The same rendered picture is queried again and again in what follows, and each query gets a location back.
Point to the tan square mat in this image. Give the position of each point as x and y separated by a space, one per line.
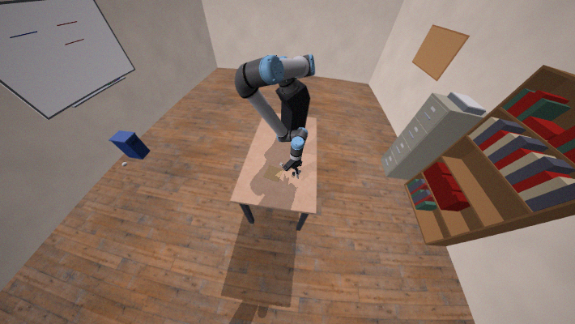
273 173

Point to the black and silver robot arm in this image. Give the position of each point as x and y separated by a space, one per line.
270 71

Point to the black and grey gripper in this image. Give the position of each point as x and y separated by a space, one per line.
297 171

